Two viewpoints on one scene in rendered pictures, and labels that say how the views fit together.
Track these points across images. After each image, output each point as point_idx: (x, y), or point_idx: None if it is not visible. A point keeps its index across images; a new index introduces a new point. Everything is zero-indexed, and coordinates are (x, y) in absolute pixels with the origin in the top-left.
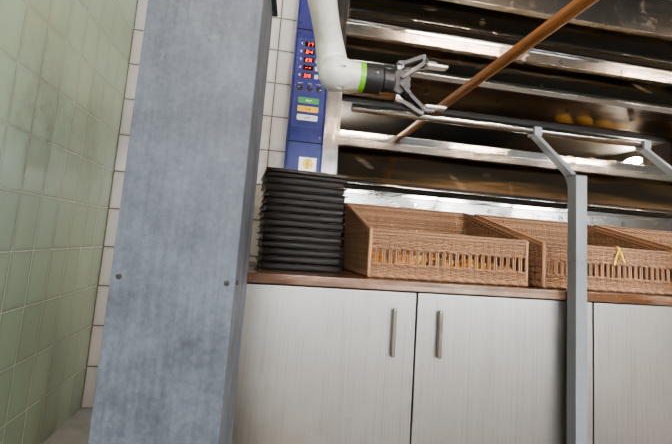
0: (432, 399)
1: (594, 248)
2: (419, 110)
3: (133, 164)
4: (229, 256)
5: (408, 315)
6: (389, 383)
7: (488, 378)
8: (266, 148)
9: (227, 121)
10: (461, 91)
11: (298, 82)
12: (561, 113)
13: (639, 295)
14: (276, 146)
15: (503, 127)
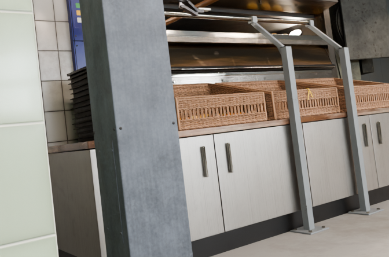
0: (231, 198)
1: (297, 91)
2: (195, 12)
3: (113, 64)
4: (172, 108)
5: (210, 149)
6: (207, 194)
7: (257, 179)
8: (55, 49)
9: (155, 34)
10: None
11: None
12: (256, 3)
13: (322, 114)
14: (63, 47)
15: (235, 18)
